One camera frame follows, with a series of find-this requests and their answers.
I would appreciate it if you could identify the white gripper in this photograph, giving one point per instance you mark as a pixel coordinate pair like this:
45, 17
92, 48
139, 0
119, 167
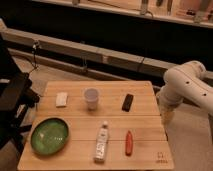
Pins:
167, 114

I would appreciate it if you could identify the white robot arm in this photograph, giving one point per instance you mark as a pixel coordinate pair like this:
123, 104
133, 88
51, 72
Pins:
184, 81

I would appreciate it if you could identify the white ceramic cup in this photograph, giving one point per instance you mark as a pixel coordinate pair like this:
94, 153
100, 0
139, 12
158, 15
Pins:
91, 96

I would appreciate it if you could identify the black rectangular block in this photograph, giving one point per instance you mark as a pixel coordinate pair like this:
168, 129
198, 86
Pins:
127, 102

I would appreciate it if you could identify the white rectangular sponge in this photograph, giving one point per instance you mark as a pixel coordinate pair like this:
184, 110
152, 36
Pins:
61, 99

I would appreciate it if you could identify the green plate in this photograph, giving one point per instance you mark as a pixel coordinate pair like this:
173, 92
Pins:
49, 136

